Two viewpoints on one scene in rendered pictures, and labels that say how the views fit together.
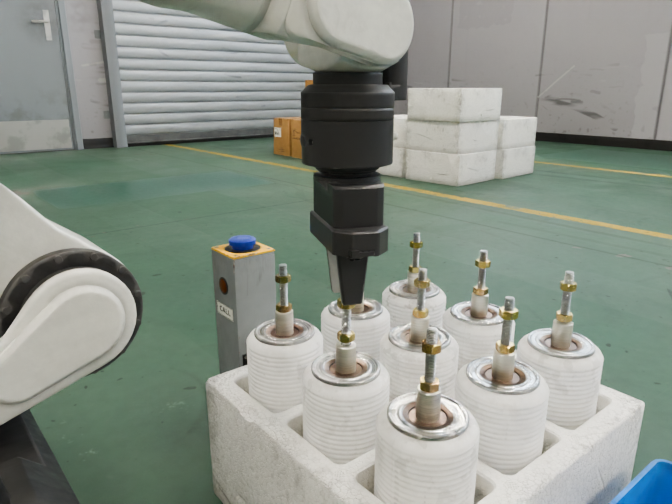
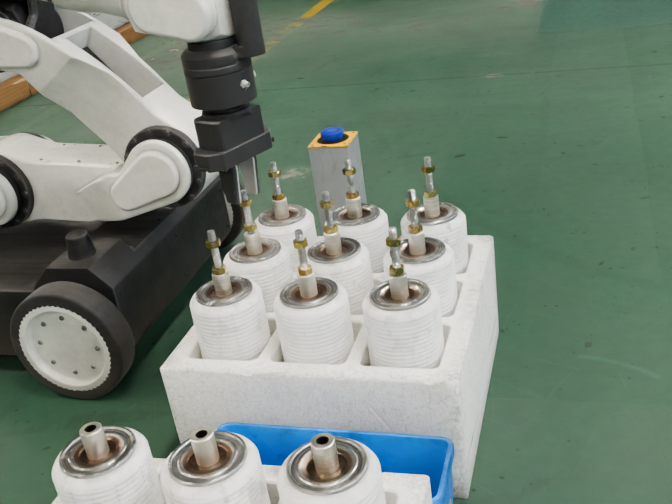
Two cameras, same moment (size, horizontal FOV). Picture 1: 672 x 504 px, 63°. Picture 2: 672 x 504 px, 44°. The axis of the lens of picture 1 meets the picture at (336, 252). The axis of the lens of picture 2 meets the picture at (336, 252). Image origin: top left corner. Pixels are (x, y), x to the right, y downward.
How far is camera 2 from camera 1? 101 cm
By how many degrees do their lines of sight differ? 55
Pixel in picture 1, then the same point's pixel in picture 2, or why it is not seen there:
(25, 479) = (107, 249)
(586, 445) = (345, 375)
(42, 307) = (134, 159)
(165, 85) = not seen: outside the picture
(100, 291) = (160, 156)
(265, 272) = (339, 164)
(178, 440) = not seen: hidden behind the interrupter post
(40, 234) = (143, 114)
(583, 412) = (386, 359)
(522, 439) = (289, 341)
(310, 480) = not seen: hidden behind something
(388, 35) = (184, 24)
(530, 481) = (272, 368)
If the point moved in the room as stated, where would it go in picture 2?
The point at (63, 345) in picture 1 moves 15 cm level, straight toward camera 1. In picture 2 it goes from (143, 184) to (81, 222)
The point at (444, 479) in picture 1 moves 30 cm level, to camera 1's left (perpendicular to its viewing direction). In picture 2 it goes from (200, 329) to (116, 260)
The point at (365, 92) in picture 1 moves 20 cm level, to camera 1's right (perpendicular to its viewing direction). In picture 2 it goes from (190, 59) to (272, 80)
